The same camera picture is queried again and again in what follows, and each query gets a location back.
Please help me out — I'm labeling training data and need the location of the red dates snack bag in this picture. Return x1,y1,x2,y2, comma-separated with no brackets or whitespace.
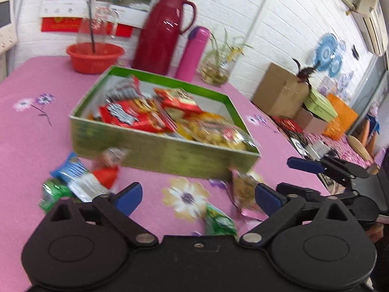
230,169,268,221

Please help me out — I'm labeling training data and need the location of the white blue snack bag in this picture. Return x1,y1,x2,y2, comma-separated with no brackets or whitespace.
50,152,110,202

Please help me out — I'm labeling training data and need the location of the red lion snack bag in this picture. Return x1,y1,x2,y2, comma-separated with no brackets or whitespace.
99,100,177,134

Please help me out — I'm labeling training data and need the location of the yellow popcorn snack bag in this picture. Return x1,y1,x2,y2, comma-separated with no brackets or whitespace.
183,120,256,151

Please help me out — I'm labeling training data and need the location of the red chinese snack bag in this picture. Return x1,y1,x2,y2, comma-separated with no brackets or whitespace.
154,88,203,113

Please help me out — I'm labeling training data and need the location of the yellow barcode snack bag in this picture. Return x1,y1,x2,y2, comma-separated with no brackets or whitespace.
175,112,230,142

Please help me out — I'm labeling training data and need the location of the silver red snack bag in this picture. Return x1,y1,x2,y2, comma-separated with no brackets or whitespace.
92,147,129,190

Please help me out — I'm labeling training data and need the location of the orange bag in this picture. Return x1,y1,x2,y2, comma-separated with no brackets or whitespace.
322,94,358,140

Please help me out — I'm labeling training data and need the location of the green shoe box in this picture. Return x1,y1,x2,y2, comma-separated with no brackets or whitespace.
303,88,337,123

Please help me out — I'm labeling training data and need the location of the green pea snack packet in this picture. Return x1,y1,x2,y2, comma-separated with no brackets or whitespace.
204,203,237,237

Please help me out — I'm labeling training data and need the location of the green snack bag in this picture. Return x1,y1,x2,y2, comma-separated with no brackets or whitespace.
38,178,74,214

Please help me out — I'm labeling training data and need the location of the pink floral tablecloth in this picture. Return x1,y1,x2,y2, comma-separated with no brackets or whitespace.
1,57,327,291

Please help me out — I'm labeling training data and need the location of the brown cardboard box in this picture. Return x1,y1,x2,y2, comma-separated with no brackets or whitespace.
251,63,310,119

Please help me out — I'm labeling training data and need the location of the dark red leaf plant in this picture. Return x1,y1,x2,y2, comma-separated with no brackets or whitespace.
292,58,320,90

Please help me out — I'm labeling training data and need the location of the green cardboard box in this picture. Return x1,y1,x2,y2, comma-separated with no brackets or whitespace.
69,66,261,179

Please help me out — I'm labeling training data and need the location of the blue paper fans decoration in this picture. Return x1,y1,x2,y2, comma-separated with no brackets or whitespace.
313,33,346,78

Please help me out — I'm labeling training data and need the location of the glass vase with plant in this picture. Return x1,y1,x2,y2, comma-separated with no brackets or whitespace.
200,29,253,86

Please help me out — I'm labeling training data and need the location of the red plastic basin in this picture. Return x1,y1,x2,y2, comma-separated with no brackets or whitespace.
66,42,125,74

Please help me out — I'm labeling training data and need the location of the dark red thermos jug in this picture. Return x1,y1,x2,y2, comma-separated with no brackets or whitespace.
131,0,197,75

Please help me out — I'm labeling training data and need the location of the pink thermos bottle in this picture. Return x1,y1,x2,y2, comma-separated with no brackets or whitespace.
175,27,210,82

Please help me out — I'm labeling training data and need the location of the clear glass pitcher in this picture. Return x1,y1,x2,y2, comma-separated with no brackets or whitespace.
77,1,119,44

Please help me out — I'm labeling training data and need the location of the black stirring stick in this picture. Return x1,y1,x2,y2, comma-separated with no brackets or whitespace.
87,0,96,54

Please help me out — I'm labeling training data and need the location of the white water dispenser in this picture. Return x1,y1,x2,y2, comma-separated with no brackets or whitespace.
0,0,17,81

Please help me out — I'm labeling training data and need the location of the wall air conditioner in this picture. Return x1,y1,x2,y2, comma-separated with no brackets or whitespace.
348,0,388,57

